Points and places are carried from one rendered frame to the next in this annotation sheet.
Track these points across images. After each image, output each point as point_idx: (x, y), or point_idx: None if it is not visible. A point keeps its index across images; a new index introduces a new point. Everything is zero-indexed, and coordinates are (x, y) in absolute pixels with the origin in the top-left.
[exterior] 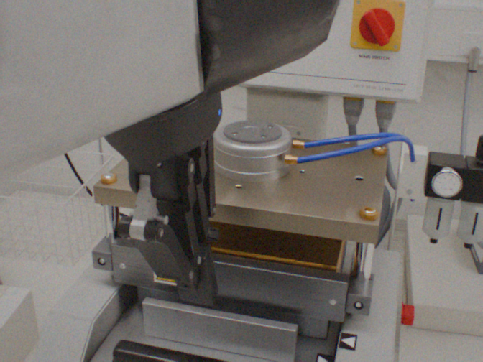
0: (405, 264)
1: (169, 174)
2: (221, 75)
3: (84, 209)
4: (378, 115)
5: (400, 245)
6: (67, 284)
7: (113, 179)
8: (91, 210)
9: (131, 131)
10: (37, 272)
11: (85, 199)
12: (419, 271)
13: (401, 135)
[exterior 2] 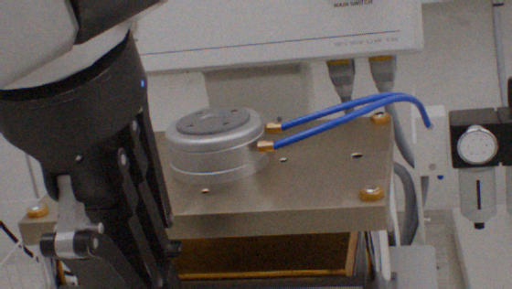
0: (461, 273)
1: (94, 170)
2: (96, 6)
3: (26, 278)
4: (375, 77)
5: (441, 241)
6: None
7: (44, 210)
8: (37, 277)
9: (34, 120)
10: None
11: (26, 265)
12: (479, 277)
13: (402, 93)
